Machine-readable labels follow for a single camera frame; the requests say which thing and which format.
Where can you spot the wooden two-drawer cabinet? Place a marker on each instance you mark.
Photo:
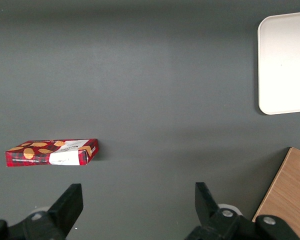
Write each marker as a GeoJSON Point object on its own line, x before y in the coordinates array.
{"type": "Point", "coordinates": [290, 187]}

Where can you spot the red plaid cookie box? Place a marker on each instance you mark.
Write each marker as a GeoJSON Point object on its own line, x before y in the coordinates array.
{"type": "Point", "coordinates": [40, 156]}

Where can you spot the white rectangular tray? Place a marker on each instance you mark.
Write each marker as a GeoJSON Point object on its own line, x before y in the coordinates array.
{"type": "Point", "coordinates": [285, 62]}

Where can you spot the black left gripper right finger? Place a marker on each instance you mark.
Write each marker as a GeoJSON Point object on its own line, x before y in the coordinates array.
{"type": "Point", "coordinates": [210, 215]}

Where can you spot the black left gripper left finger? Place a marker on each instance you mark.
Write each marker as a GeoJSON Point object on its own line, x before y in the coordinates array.
{"type": "Point", "coordinates": [62, 212]}

